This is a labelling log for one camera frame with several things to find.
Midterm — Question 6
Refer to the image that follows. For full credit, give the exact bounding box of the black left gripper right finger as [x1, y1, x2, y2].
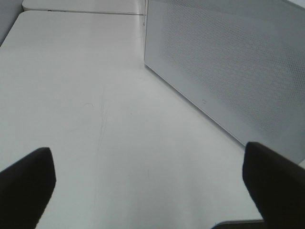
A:
[242, 142, 305, 229]

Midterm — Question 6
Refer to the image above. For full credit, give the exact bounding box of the white microwave door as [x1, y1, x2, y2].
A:
[144, 0, 305, 163]

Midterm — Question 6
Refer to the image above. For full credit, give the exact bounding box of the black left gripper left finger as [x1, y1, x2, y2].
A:
[0, 147, 56, 229]

